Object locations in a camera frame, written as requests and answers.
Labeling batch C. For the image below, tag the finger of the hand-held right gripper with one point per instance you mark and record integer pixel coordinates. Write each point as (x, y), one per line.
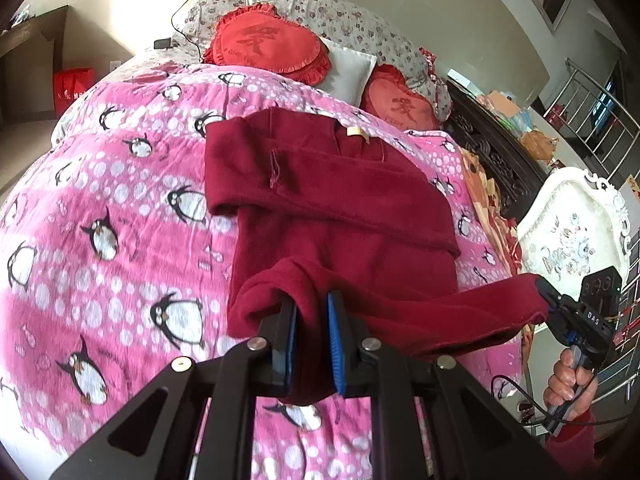
(554, 317)
(546, 285)

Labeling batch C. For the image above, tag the dark carved wooden headboard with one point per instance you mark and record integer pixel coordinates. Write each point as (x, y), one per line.
(490, 145)

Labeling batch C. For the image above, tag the large floral pillow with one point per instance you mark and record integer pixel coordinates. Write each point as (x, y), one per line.
(360, 25)

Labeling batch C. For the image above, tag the black phone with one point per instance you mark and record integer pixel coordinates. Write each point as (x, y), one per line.
(162, 43)

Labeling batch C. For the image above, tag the white pillow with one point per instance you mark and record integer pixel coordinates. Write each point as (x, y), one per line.
(350, 67)

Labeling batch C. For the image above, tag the large red heart cushion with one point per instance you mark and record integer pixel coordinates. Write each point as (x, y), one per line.
(265, 42)

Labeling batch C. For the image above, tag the small red heart cushion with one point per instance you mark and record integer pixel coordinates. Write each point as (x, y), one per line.
(400, 105)

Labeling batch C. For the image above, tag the small floral pillow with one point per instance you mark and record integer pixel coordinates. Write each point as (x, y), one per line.
(210, 10)

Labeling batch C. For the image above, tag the orange floral sheet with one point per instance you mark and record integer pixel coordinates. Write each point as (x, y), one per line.
(487, 195)

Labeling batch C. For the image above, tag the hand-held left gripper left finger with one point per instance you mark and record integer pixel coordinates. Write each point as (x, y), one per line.
(290, 355)

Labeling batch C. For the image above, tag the pile of packets on headboard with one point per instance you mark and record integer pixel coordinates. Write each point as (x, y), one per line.
(520, 120)

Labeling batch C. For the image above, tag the pink penguin print blanket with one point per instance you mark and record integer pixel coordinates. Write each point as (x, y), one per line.
(125, 280)

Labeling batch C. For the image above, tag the red shopping bag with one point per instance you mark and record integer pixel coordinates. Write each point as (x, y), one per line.
(74, 90)

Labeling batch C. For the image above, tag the person's right forearm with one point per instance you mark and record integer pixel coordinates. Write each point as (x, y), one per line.
(572, 440)

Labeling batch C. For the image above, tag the dark wooden cabinet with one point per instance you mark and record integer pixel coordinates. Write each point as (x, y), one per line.
(30, 35)

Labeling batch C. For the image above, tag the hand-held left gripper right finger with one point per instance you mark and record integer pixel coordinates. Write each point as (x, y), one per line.
(337, 345)

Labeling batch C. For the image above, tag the dark red sweater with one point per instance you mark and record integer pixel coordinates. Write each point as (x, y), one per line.
(350, 230)

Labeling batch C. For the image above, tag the white ornate headboard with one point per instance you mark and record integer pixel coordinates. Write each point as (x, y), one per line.
(570, 230)

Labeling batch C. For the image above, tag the person's right hand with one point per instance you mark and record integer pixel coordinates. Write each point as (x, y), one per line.
(562, 380)

